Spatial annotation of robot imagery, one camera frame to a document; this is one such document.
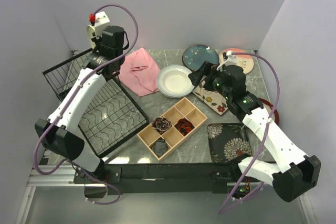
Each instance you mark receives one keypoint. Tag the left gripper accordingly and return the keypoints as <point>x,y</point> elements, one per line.
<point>99,47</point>

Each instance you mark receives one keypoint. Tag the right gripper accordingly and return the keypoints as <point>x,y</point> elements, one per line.
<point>208,68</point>

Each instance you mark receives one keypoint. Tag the brown rimmed dark plate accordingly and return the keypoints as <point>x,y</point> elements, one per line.
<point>194,56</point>

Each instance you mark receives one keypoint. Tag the pale green plate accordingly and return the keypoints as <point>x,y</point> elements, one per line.
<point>91,33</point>

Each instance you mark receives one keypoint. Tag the white round plate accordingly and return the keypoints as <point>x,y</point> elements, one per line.
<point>174,77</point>

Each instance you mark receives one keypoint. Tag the square patterned glass plate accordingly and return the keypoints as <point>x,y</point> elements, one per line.
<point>212,99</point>

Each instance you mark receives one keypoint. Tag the pink and cream plate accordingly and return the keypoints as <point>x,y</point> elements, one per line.
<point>244,61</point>

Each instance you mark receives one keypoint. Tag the black square floral plate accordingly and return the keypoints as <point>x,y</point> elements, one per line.
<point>227,141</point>

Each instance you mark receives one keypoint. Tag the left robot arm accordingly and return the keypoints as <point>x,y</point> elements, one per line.
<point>58,133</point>

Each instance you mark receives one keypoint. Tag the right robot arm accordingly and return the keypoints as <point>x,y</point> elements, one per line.
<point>294,172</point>

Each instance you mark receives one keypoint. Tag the pink folded cloth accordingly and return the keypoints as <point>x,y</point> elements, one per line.
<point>139,73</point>

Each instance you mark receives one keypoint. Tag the orange and black rolled tie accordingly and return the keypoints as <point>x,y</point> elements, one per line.
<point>184,126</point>

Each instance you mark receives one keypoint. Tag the floral rolled tie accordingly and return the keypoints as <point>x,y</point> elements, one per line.
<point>161,124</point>

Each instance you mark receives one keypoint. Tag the wooden compartment tray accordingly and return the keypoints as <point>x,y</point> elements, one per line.
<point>182,109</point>

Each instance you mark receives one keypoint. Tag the grey rolled cloth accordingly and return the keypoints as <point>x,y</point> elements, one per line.
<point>160,148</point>

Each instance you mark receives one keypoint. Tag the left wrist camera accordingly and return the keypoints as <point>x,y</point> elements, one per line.
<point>101,21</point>

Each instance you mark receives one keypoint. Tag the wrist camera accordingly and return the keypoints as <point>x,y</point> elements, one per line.
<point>226,58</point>
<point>101,21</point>

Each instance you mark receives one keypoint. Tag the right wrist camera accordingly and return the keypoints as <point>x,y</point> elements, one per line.
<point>226,58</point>

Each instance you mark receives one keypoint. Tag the black wire dish rack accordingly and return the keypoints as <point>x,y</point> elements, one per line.
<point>111,118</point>

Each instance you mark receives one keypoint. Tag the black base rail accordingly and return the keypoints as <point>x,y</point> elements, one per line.
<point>169,178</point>

